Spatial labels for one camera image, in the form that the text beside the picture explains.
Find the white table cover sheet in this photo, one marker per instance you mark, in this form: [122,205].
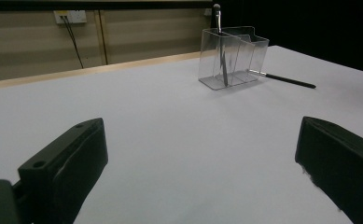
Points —
[154,124]

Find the clear acrylic organizer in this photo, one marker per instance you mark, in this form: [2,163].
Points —
[247,56]

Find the background wooden desk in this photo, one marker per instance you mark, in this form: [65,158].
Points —
[107,5]

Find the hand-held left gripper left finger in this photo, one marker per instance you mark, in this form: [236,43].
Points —
[67,168]

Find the black makeup brush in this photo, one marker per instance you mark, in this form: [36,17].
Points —
[291,81]
[222,56]

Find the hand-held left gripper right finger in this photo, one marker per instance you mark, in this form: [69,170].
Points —
[344,165]

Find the white wall socket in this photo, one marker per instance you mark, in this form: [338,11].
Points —
[75,17]

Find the black curtain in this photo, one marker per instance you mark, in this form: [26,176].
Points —
[309,25]

